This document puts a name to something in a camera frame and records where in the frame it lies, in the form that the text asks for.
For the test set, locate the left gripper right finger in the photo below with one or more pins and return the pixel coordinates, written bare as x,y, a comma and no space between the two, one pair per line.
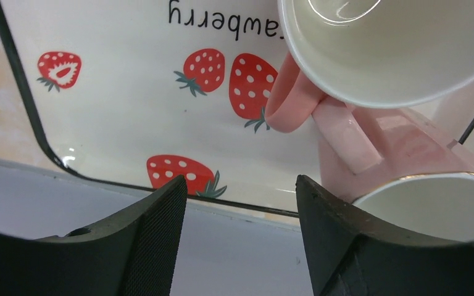
351,252

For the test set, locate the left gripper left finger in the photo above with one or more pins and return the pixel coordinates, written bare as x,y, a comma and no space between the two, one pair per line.
131,252

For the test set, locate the pink cup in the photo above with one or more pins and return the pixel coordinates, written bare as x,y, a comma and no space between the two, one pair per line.
397,166
375,54

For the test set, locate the strawberry print tray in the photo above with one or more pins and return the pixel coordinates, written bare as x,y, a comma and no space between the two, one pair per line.
138,92

